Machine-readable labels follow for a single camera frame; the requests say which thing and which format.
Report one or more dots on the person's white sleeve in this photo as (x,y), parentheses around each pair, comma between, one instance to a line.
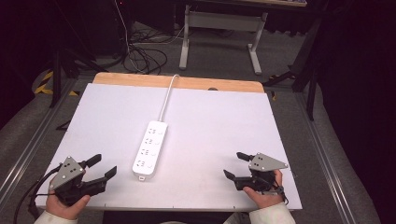
(271,216)
(56,219)

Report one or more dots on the person's right hand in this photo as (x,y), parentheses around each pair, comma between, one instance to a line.
(264,199)

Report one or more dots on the dark curtain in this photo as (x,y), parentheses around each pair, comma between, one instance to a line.
(358,93)

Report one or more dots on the white board sheet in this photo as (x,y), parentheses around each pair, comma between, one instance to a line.
(211,140)

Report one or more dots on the aluminium floor rail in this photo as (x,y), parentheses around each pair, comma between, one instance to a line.
(28,144)
(327,161)

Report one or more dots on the white metal desk frame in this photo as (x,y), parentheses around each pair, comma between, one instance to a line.
(218,20)

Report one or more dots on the yellow black hazard tape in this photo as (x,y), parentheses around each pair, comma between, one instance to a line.
(43,84)

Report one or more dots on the black tripod stand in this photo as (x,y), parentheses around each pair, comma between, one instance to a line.
(62,62)

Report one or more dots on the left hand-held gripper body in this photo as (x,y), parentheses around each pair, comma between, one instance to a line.
(67,171)

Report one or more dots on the black metal stand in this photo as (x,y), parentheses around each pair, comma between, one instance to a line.
(308,71)

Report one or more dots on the person's left hand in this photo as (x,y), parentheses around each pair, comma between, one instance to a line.
(65,210)

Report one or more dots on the wooden desk top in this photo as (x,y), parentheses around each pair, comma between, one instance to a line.
(249,2)

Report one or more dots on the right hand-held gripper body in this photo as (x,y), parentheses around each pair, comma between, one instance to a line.
(264,163)

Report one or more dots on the white power strip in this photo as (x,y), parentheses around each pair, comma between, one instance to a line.
(149,152)

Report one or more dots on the person's right white sleeve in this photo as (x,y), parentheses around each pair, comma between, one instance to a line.
(271,216)

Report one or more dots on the person's left white sleeve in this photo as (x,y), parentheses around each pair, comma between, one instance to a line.
(56,219)

